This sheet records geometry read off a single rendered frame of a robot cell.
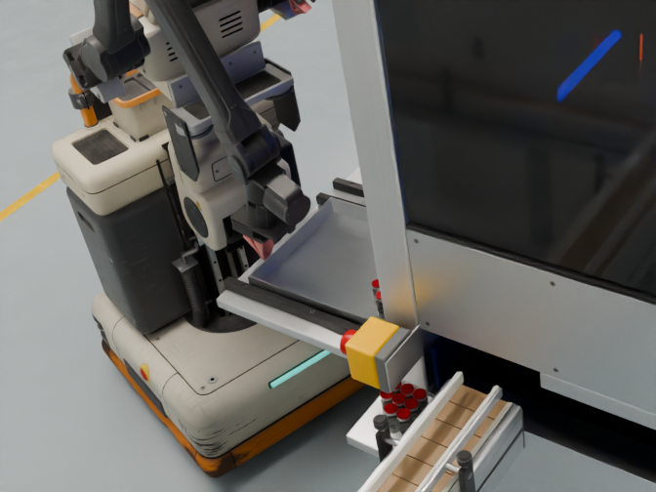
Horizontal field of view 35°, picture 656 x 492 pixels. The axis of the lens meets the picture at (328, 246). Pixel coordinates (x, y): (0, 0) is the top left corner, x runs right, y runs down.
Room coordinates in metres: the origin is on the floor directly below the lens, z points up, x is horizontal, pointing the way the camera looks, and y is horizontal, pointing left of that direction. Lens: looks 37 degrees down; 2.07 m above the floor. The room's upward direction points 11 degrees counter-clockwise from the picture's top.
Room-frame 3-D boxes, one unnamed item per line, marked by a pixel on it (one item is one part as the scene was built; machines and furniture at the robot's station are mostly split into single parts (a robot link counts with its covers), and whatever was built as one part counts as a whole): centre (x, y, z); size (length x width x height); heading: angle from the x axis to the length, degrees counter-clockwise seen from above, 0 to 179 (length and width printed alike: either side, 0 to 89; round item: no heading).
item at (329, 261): (1.45, -0.06, 0.90); 0.34 x 0.26 x 0.04; 47
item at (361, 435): (1.08, -0.06, 0.87); 0.14 x 0.13 x 0.02; 47
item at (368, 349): (1.12, -0.04, 1.00); 0.08 x 0.07 x 0.07; 47
